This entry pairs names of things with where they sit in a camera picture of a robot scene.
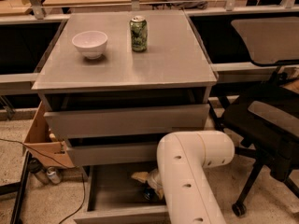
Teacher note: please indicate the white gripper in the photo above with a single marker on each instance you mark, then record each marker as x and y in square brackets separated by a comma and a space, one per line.
[154, 180]

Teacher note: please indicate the blue pepsi can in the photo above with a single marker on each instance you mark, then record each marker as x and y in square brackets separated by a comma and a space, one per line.
[149, 194]

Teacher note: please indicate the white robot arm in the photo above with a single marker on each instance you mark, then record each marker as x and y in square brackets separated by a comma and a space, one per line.
[179, 178]

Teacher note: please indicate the middle grey drawer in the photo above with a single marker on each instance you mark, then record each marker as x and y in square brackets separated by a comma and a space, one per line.
[113, 154]

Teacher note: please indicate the grey drawer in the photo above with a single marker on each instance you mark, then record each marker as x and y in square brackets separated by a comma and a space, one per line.
[127, 121]
[113, 197]
[113, 154]

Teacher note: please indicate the bottom grey drawer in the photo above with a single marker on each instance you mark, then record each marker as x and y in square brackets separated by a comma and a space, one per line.
[113, 197]

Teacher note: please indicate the top grey drawer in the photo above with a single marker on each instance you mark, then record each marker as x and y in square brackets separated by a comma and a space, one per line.
[127, 121]

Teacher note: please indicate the grey drawer cabinet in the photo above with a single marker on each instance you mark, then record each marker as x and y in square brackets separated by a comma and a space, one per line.
[172, 71]

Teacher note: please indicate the green soda can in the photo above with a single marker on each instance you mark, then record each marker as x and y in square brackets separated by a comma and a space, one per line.
[139, 33]

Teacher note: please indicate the dark water bottle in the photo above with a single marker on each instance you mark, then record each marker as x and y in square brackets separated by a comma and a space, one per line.
[37, 169]

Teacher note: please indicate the cardboard box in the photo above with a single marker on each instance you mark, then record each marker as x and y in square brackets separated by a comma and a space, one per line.
[43, 144]

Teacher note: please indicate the black office chair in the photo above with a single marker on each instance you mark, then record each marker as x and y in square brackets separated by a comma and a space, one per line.
[267, 115]

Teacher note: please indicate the black metal stand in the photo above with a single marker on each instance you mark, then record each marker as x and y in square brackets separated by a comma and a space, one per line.
[19, 189]

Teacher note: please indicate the white bowl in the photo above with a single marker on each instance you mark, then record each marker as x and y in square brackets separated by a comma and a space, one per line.
[90, 44]

